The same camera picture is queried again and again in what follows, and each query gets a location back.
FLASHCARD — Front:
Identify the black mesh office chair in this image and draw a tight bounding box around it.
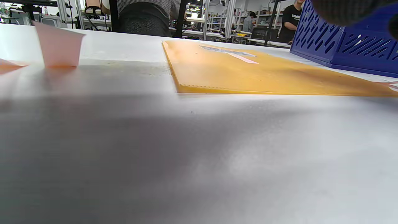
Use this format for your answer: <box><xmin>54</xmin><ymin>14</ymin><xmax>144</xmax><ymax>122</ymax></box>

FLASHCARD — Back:
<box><xmin>108</xmin><ymin>0</ymin><xmax>188</xmax><ymax>38</ymax></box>

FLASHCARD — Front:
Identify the person's left hand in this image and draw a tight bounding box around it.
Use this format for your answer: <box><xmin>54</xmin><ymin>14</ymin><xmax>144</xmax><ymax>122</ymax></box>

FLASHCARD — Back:
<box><xmin>311</xmin><ymin>0</ymin><xmax>398</xmax><ymax>41</ymax></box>

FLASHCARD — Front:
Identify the white label sticker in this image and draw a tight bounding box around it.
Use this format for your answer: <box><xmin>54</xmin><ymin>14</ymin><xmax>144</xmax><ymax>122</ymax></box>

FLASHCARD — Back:
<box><xmin>199</xmin><ymin>45</ymin><xmax>257</xmax><ymax>58</ymax></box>

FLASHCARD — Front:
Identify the yellow L-shaped folder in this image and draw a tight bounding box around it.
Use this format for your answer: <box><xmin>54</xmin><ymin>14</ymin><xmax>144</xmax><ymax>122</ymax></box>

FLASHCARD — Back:
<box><xmin>162</xmin><ymin>40</ymin><xmax>398</xmax><ymax>97</ymax></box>

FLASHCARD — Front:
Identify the blue plastic file rack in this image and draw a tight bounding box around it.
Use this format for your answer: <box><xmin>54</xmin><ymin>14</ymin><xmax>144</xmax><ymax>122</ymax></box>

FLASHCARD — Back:
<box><xmin>290</xmin><ymin>0</ymin><xmax>398</xmax><ymax>78</ymax></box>

